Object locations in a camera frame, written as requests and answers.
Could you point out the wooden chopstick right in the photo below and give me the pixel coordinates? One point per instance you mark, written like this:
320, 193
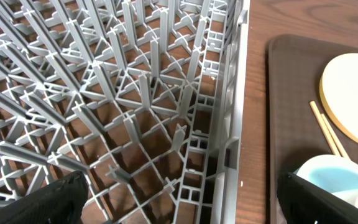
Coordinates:
334, 142

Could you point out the wooden chopstick left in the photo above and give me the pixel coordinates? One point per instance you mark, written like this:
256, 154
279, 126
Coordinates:
324, 128

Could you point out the wooden chopstick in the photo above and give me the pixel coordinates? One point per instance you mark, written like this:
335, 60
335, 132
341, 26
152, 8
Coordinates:
324, 128
334, 142

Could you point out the grey dishwasher rack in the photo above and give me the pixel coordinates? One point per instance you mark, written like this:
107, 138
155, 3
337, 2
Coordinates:
143, 97

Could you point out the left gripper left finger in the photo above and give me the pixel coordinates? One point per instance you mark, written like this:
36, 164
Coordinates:
62, 201

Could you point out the light blue bowl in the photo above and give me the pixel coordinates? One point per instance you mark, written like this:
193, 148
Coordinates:
334, 174

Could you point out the yellow plate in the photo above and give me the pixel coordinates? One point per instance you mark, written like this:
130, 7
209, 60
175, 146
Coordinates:
338, 90

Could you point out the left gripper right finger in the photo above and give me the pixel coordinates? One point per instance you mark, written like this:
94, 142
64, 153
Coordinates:
304, 202

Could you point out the dark brown serving tray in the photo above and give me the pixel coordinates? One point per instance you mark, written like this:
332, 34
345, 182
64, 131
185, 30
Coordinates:
295, 65

